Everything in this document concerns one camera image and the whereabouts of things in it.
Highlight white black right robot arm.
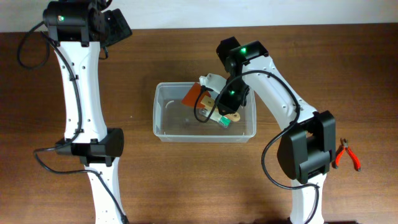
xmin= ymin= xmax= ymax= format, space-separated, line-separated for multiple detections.
xmin=196 ymin=37 xmax=336 ymax=223

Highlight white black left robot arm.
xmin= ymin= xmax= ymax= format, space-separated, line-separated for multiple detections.
xmin=43 ymin=1 xmax=132 ymax=223

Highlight orange scraper wooden handle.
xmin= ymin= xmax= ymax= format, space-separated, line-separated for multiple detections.
xmin=182 ymin=83 xmax=241 ymax=122

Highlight clear plastic container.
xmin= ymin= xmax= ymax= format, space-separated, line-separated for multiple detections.
xmin=153 ymin=82 xmax=256 ymax=143

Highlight red handled pliers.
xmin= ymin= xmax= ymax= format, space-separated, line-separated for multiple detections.
xmin=332 ymin=138 xmax=363 ymax=172

